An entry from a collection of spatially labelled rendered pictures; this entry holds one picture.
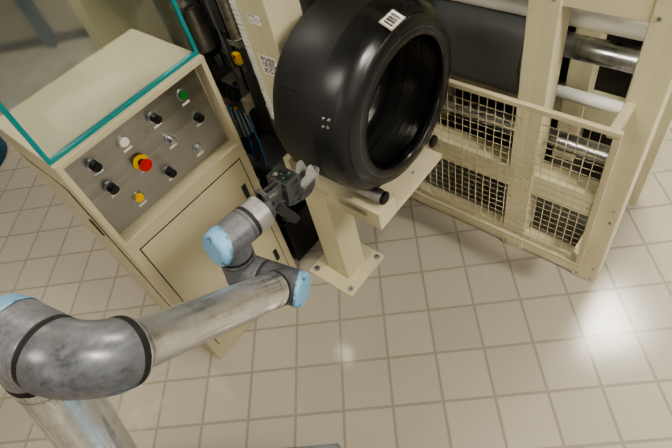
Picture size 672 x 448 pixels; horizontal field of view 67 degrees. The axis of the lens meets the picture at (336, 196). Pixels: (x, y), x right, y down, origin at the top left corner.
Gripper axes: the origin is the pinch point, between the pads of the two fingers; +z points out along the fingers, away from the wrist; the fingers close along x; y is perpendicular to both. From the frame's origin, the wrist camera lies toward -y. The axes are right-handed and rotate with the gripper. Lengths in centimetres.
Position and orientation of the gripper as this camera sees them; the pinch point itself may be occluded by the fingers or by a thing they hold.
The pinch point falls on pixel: (315, 171)
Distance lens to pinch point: 140.8
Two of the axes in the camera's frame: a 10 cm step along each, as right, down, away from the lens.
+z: 6.3, -5.8, 5.1
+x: -7.7, -3.9, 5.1
